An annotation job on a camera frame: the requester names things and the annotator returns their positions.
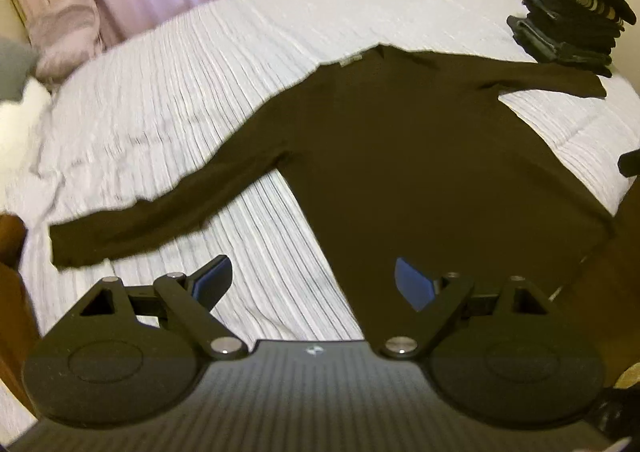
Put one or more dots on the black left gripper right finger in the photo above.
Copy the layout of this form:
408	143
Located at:
435	303

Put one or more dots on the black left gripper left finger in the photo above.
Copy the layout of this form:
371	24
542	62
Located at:
188	302

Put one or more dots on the dark brown long-sleeve shirt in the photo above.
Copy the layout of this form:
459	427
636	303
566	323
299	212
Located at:
398	156

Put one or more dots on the stack of dark folded clothes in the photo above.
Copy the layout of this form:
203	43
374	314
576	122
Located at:
576	33

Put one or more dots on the white ribbed bed cover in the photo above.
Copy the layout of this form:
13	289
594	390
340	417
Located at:
132	122

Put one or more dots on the pink pillow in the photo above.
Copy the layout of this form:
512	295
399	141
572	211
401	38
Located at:
66	36

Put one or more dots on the grey pillow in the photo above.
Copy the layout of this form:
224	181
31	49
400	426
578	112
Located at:
17	63

